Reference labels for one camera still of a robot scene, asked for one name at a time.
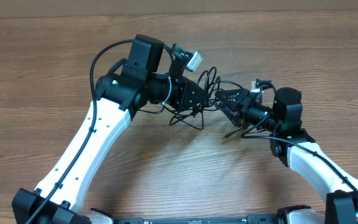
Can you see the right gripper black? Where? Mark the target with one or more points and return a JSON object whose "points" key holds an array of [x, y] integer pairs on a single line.
{"points": [[242, 96]]}

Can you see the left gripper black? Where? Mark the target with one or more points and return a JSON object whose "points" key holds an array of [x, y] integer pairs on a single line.
{"points": [[184, 100]]}

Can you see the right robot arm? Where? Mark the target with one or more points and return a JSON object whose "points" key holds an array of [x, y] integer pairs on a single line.
{"points": [[297, 150]]}

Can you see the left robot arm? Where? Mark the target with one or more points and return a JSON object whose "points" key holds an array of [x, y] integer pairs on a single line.
{"points": [[152, 73]]}

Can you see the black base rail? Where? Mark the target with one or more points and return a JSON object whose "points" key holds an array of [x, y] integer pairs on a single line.
{"points": [[204, 220]]}

